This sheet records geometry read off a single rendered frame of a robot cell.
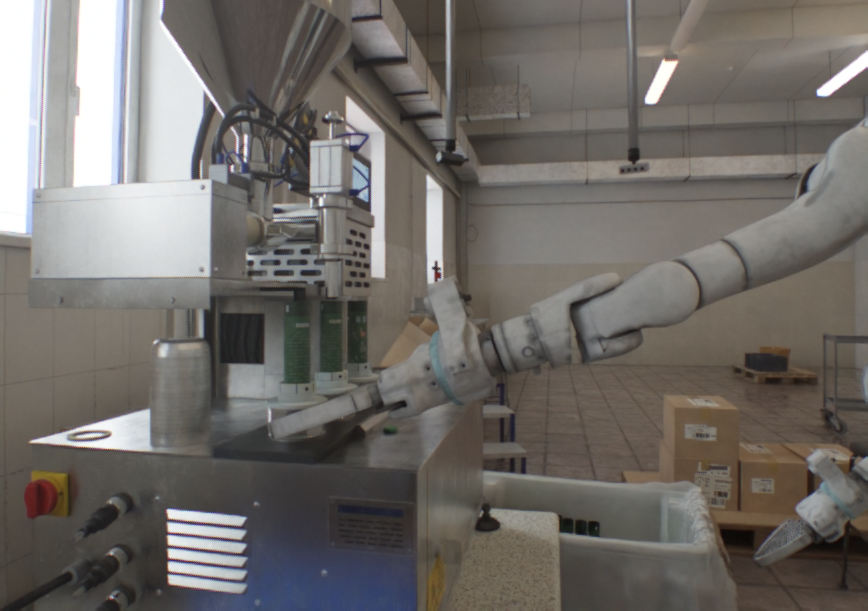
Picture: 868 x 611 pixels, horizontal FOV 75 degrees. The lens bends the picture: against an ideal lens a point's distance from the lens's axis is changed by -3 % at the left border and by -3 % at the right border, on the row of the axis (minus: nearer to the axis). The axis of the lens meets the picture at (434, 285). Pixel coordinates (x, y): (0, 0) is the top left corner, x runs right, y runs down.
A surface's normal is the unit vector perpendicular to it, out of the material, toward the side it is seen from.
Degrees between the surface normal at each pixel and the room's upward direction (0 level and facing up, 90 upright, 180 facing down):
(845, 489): 68
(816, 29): 90
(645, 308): 92
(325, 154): 90
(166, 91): 90
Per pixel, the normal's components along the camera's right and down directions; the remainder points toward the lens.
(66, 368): 0.98, 0.00
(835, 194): -0.39, -0.22
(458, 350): -0.34, -0.50
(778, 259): 0.07, 0.26
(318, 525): -0.20, -0.02
